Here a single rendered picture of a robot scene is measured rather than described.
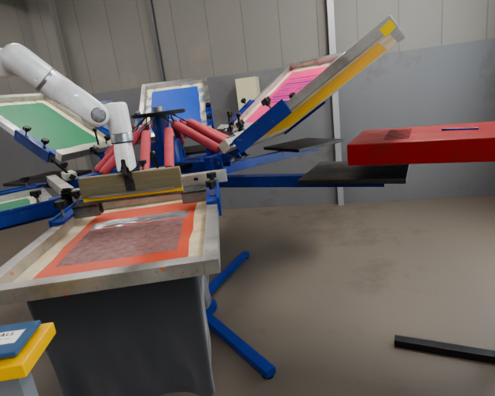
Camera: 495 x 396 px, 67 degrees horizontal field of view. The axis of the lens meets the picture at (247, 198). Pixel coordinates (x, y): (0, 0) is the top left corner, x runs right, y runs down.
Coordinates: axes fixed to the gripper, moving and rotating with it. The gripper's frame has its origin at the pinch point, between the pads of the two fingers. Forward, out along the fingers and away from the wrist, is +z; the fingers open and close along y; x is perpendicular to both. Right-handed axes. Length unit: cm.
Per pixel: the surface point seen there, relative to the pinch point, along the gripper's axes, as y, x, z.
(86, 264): 35.3, -7.5, 14.1
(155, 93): -214, -17, -38
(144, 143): -66, -6, -8
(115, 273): 52, 6, 11
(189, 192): -5.5, 19.7, 6.9
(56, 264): 32.2, -16.6, 14.2
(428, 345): -20, 124, 104
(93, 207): -6.3, -17.3, 8.4
